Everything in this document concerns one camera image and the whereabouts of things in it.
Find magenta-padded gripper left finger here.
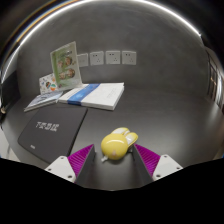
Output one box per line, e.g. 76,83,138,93
44,143,103,188

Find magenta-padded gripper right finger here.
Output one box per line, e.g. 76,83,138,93
131,143,184,187

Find yellow rabbit-shaped computer mouse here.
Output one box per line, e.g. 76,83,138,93
100,126,139,164

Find black mouse pad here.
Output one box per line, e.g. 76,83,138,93
17,105,89,164

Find grey-covered thin book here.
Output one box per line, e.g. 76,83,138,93
23,91,64,113

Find white book with blue stripe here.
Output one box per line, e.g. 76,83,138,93
58,82,125,111

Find small white colourful-print card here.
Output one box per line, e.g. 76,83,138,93
38,73,59,95

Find black flat panel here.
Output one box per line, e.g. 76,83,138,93
0,78,19,113

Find green leaflet in clear stand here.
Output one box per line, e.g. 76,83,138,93
49,41,83,92

